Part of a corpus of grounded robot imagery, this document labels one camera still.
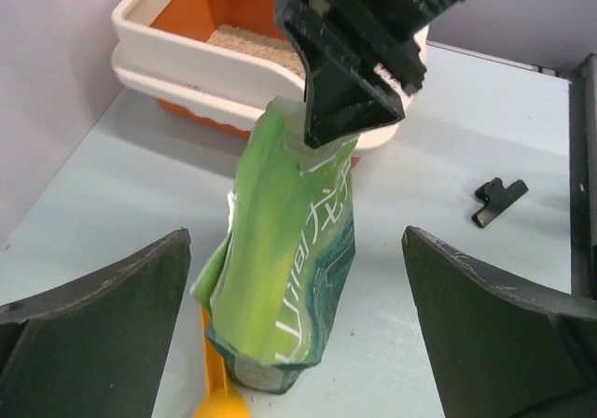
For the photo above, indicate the orange plastic scoop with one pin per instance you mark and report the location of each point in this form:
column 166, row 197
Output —
column 221, row 398

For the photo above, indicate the black bag clip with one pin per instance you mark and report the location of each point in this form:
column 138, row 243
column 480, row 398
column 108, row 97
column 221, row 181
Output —
column 496, row 198

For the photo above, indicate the green litter bag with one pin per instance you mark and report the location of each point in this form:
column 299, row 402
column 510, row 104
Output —
column 273, row 286

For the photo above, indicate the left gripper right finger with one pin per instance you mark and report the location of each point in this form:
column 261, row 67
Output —
column 500, row 345

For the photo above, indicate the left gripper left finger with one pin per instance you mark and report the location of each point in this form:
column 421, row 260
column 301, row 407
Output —
column 96, row 346

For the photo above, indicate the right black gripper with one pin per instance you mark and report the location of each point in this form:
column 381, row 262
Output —
column 340, row 43

